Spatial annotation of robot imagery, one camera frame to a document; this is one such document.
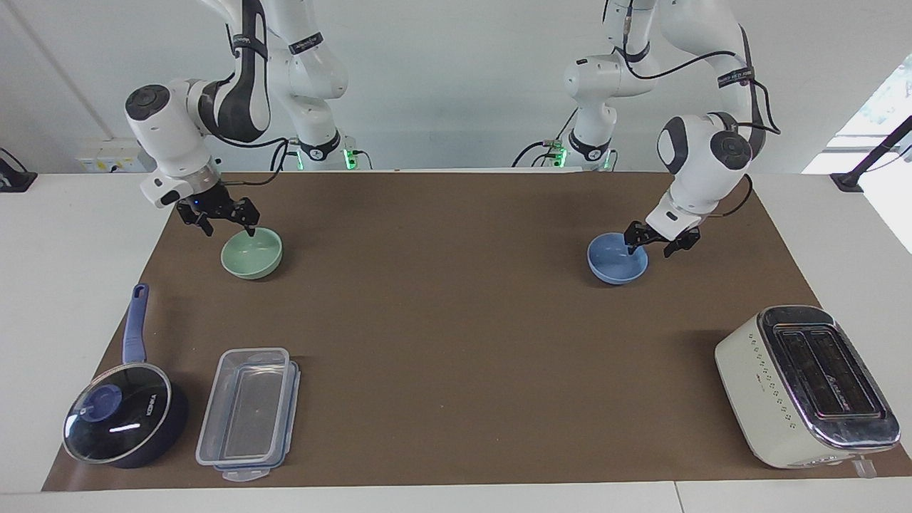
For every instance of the blue bowl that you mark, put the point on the blue bowl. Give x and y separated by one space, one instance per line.
614 265

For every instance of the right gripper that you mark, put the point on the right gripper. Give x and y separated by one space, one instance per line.
208 199

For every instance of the clear plastic container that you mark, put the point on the clear plastic container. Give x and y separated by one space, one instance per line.
246 406

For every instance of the white wall socket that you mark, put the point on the white wall socket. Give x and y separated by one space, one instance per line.
107 160

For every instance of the glass pan lid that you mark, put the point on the glass pan lid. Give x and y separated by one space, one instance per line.
117 417

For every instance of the black stand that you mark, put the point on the black stand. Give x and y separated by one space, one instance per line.
16 178
851 178

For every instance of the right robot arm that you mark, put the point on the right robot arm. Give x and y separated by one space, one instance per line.
167 128

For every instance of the blue-rimmed container lid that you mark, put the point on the blue-rimmed container lid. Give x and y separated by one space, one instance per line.
291 406

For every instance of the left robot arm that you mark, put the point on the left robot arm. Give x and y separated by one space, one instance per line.
702 167

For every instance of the cream toaster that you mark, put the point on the cream toaster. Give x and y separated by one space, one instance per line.
776 399

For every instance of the green bowl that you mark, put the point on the green bowl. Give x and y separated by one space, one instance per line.
251 256

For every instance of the dark blue saucepan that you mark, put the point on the dark blue saucepan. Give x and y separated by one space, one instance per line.
135 328

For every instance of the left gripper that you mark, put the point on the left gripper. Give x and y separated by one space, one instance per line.
657 237

